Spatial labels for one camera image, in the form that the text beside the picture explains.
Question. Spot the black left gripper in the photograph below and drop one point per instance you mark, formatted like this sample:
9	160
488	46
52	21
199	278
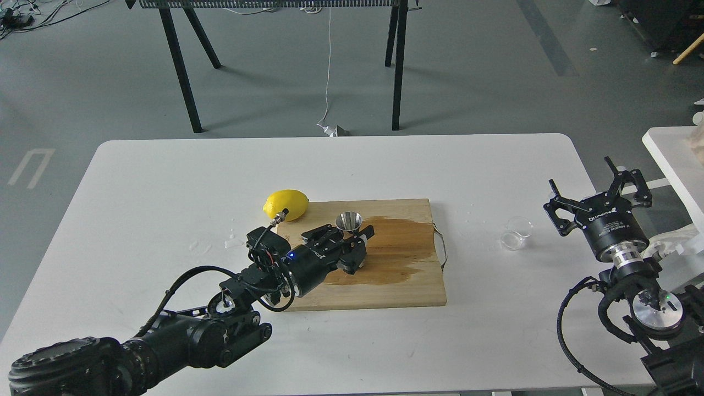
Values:
324	250

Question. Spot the black trestle table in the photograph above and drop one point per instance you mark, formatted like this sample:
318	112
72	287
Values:
262	39

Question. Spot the wooden cutting board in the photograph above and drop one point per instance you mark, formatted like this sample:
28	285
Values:
401	268

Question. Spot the small clear glass cup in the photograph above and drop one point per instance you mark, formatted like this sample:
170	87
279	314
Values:
516	232

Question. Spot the white side table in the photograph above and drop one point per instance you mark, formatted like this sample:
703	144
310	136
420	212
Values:
669	147

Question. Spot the steel double jigger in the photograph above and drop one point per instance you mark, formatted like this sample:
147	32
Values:
349	223

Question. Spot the yellow lemon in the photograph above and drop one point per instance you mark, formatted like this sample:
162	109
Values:
294	201

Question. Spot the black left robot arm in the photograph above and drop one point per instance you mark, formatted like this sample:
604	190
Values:
218	334

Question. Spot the wooden stick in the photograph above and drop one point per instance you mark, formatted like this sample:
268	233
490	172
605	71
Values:
690	49

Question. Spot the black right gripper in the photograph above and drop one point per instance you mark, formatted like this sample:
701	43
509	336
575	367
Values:
610	223

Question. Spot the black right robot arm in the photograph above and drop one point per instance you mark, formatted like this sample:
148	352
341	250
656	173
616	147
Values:
634	307

